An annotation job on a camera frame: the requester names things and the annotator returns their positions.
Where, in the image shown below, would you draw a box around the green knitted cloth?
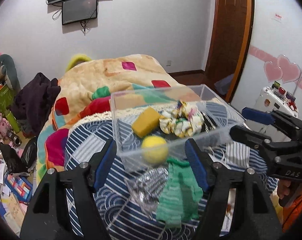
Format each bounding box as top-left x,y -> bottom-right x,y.
156,157 -> 203,229

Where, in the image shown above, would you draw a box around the floral fabric scrunchie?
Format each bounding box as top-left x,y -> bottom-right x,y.
159,100 -> 203,138

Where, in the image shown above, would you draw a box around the silver scourer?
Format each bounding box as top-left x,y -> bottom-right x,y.
125,167 -> 168,217

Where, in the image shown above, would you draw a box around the yellow felt ball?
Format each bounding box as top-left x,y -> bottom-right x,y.
141,135 -> 168,165

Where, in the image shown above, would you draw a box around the yellow sponge with green pad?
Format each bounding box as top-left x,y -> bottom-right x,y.
131,107 -> 161,138

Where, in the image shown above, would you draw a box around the right hand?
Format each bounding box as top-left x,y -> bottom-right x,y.
277,179 -> 293,207

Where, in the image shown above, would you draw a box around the white suitcase with stickers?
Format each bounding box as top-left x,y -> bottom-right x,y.
246,82 -> 299,141

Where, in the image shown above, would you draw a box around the black plastic bag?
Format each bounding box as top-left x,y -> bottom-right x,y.
0,137 -> 37,176

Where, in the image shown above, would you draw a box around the pink bunny toy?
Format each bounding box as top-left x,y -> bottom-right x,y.
0,112 -> 11,140

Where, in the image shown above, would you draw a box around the navy patterned tablecloth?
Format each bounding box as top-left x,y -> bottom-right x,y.
65,107 -> 278,239

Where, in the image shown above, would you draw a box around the dark purple garment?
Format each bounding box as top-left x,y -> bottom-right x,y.
11,73 -> 61,136

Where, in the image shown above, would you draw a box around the clear plastic storage box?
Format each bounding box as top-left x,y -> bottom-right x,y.
111,85 -> 244,172

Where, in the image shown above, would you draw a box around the green cardboard box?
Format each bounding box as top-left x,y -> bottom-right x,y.
0,85 -> 20,133

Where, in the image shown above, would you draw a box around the brown wooden door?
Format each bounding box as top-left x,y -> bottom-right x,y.
205,0 -> 254,103

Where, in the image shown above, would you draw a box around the colourful fleece blanket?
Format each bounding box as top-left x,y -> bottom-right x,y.
35,53 -> 199,181

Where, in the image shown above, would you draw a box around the grey plush dinosaur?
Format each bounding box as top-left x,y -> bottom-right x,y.
0,54 -> 21,92

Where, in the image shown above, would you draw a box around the small wall monitor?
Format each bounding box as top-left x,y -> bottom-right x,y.
62,0 -> 98,25

